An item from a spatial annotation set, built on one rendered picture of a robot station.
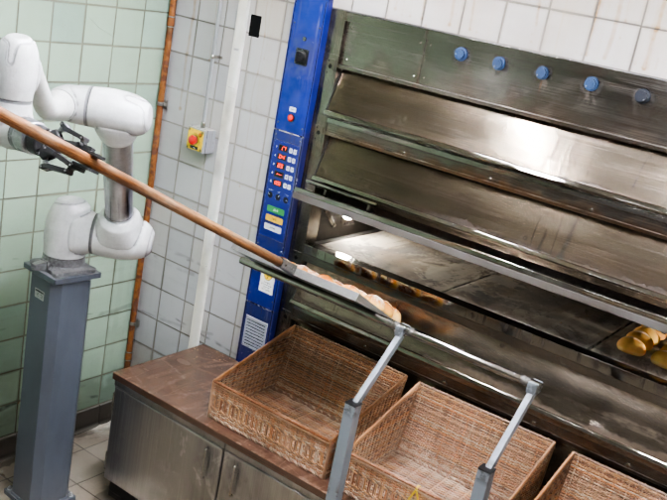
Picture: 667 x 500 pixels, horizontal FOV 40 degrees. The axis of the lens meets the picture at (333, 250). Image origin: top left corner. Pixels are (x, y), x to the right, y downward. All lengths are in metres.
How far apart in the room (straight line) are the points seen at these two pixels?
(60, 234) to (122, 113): 0.66
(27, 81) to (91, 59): 1.38
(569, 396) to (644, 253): 0.56
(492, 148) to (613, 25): 0.56
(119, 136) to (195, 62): 1.05
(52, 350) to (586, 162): 2.04
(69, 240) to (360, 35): 1.31
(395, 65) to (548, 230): 0.83
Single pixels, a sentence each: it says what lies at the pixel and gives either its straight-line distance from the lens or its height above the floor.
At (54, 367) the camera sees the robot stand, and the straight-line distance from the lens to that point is 3.62.
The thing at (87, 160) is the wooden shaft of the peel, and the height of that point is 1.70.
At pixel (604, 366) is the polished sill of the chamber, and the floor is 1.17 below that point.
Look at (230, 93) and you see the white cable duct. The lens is 3.83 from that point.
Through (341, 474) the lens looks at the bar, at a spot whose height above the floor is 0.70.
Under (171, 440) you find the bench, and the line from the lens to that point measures 3.60.
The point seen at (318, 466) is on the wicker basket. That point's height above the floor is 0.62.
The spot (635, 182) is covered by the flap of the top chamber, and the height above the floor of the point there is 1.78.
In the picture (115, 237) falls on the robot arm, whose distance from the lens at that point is 3.37.
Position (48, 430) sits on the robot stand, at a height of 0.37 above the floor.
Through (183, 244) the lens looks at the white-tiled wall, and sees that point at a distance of 4.11.
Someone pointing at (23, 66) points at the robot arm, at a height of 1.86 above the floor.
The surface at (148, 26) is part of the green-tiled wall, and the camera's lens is 4.02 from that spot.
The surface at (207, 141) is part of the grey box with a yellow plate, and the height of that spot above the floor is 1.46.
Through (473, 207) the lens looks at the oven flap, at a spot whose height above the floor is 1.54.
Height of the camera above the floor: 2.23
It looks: 17 degrees down
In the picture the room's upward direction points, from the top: 11 degrees clockwise
